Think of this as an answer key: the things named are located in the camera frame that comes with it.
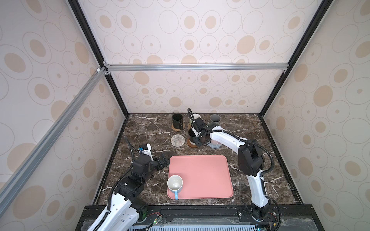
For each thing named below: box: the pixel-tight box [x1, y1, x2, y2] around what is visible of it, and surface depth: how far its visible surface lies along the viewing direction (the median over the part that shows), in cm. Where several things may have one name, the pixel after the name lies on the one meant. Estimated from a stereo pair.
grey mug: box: [209, 114, 222, 123], surface depth 105 cm
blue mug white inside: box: [167, 174, 184, 201], surface depth 78 cm
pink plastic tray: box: [167, 154, 234, 200], surface depth 89 cm
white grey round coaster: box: [170, 134, 186, 147], surface depth 105 cm
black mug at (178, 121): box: [172, 113, 184, 130], surface depth 108 cm
